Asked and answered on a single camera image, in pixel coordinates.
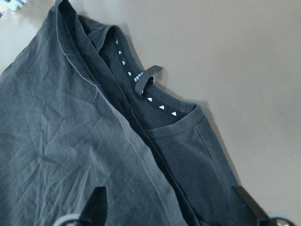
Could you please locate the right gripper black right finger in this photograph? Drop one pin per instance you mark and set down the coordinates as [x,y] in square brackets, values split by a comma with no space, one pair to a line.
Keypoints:
[249,201]

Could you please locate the black t-shirt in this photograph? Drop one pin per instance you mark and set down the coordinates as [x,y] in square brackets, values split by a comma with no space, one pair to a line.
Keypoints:
[71,121]

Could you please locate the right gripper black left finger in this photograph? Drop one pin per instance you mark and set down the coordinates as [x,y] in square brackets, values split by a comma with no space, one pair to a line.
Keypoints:
[95,210]

